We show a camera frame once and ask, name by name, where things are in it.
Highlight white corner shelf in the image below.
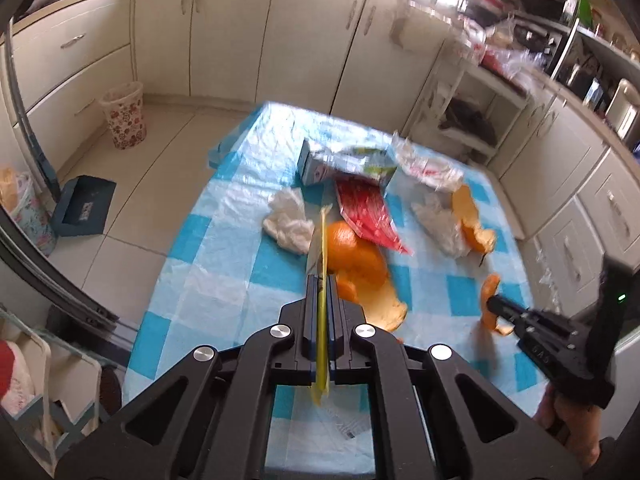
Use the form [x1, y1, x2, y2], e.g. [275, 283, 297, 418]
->
[410, 62, 531, 166]

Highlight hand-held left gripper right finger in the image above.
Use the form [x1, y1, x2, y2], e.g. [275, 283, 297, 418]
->
[327, 276, 583, 480]

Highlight red snack packet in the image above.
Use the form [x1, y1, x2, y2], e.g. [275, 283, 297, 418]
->
[334, 174, 414, 256]

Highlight white storage rack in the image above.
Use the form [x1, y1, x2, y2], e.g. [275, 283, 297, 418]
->
[0, 305, 117, 477]

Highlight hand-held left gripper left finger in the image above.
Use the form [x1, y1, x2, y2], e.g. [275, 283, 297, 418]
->
[55, 275, 321, 480]

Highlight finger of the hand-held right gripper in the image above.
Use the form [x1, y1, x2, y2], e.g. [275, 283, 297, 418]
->
[486, 294, 531, 333]

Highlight floral waste basket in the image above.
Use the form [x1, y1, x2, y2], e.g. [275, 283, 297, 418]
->
[98, 81, 147, 150]

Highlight white red-printed plastic bag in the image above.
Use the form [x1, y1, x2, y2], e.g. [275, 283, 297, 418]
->
[390, 132, 466, 194]

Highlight white drawer unit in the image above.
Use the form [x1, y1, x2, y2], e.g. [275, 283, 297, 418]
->
[10, 5, 137, 171]

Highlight dark pan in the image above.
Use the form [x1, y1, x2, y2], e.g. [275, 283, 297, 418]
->
[439, 99, 499, 146]

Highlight silver refrigerator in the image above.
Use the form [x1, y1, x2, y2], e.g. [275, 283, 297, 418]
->
[614, 330, 640, 443]

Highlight floral fabric bag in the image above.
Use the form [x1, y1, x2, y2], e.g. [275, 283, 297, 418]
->
[0, 167, 57, 258]

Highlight blue checkered tablecloth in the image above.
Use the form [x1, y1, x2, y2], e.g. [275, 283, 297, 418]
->
[125, 101, 551, 480]

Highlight grey milk carton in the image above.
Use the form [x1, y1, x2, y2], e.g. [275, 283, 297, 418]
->
[297, 139, 401, 196]

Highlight large orange peel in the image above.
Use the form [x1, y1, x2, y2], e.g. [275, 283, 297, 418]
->
[325, 221, 408, 333]

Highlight blue dustpan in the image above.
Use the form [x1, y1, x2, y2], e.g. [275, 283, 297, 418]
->
[51, 176, 117, 237]

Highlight curled orange peel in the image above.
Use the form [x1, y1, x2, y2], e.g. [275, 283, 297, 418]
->
[451, 185, 497, 256]

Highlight clear crumpled plastic bag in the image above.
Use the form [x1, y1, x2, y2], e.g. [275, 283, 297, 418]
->
[534, 239, 562, 302]

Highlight person's right hand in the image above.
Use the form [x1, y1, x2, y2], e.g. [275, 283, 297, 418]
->
[532, 385, 602, 472]

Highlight white kettle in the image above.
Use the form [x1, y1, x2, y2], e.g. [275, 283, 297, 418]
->
[606, 79, 640, 142]

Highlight white drawer cabinet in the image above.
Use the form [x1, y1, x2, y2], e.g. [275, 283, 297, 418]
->
[490, 87, 640, 341]

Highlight clear plastic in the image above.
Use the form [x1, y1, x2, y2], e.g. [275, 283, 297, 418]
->
[411, 192, 469, 259]

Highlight small orange peel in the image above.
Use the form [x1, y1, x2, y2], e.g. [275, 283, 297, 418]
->
[479, 274, 515, 336]

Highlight white tissue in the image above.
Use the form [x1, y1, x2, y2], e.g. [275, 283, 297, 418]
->
[263, 187, 316, 255]

